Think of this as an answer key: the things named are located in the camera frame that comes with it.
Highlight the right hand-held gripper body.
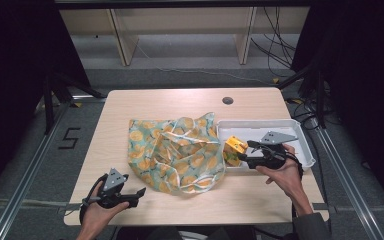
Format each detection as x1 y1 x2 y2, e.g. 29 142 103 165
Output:
255 130 299 170

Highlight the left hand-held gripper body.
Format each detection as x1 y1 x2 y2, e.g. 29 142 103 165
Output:
87 167 129 210

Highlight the white plastic tray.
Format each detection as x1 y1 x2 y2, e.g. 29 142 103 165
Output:
215 118 316 173

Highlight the yellow carton box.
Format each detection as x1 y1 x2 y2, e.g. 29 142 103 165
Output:
223 135 249 168

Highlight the orange floral cloth bag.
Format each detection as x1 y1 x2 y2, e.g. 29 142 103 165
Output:
127 111 227 195

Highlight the person's right hand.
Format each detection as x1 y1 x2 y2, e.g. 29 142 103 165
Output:
255 143 311 208

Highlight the person's left hand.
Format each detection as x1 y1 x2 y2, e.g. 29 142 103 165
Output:
79 181 131 235

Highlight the person's dark clothed lap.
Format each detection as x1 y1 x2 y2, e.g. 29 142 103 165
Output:
115 225 258 240

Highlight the black metal stand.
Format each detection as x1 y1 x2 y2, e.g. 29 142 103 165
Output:
42 70 107 135
275 62 328 130

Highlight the light wooden shelf unit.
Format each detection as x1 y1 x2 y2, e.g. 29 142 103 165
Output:
59 6 312 67

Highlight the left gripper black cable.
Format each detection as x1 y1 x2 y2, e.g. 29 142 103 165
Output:
78 173 110 225

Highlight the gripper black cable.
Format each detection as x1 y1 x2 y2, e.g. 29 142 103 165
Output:
284 151 305 178
78 173 110 225

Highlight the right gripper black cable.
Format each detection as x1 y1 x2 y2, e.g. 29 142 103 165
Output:
284 151 305 178

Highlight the metal floor rail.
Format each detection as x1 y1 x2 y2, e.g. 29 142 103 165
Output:
308 116 384 240
0 99 76 240

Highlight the white floor cable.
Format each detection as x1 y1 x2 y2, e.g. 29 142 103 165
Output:
135 42 275 85

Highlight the bundle of black cables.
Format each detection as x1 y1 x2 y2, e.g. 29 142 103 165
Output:
249 6 298 78

